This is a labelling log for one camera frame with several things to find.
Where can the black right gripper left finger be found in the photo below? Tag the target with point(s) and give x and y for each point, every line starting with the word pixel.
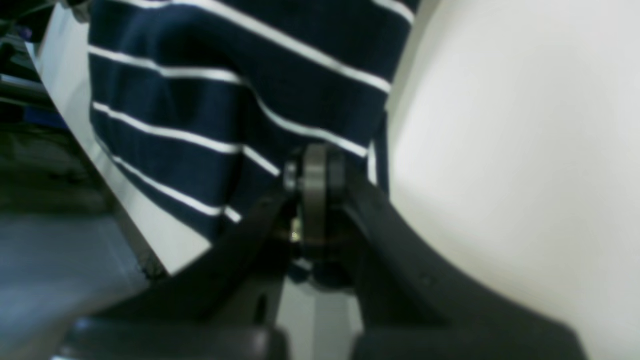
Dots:
pixel 223 306

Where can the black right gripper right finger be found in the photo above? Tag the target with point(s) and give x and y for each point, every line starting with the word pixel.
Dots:
pixel 414 304

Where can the navy white striped T-shirt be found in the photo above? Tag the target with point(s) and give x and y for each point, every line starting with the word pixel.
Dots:
pixel 201 102

